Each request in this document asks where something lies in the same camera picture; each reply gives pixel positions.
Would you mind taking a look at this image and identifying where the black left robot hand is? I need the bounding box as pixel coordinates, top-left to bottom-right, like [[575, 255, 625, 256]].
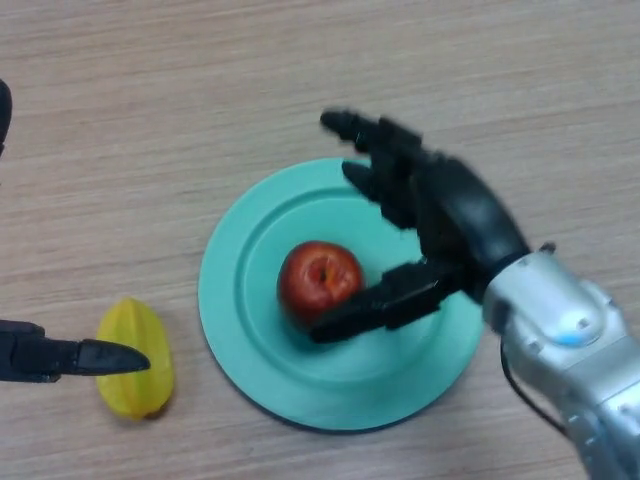
[[0, 78, 152, 384]]

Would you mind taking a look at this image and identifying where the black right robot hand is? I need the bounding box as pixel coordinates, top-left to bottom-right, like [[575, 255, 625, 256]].
[[309, 108, 532, 344]]

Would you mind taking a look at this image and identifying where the red apple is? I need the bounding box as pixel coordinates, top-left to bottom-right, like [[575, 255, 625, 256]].
[[277, 240, 366, 330]]

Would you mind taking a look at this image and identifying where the green round plate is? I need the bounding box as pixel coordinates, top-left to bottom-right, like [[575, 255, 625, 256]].
[[197, 158, 486, 432]]

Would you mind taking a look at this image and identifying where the yellow starfruit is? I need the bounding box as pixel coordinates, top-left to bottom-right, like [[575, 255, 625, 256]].
[[95, 297, 176, 421]]

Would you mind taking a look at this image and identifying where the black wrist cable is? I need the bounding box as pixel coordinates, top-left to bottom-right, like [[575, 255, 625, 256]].
[[499, 241, 576, 435]]

